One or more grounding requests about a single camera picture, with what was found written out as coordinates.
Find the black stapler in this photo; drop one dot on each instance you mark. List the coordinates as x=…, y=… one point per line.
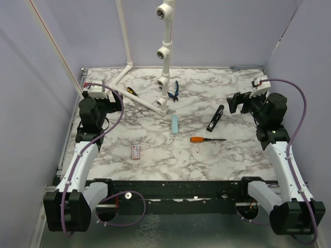
x=215, y=118

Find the red white staple box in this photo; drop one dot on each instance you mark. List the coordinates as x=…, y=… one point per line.
x=135, y=152

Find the orange handled screwdriver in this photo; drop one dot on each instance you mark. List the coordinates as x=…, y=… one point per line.
x=197, y=139

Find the aluminium frame rail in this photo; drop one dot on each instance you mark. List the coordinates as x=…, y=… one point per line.
x=41, y=223

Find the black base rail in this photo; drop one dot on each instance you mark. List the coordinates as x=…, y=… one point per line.
x=179, y=197

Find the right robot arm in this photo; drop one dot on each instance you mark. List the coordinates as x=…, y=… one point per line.
x=294, y=211

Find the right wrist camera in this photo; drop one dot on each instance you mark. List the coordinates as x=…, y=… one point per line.
x=260, y=85

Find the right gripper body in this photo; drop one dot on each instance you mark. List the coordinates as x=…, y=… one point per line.
x=252, y=105

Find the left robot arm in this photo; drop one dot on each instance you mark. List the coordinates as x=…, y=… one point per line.
x=69, y=207

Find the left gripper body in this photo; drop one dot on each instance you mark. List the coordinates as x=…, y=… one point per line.
x=105, y=106

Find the yellow black screwdriver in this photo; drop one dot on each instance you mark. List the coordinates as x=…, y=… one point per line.
x=131, y=91

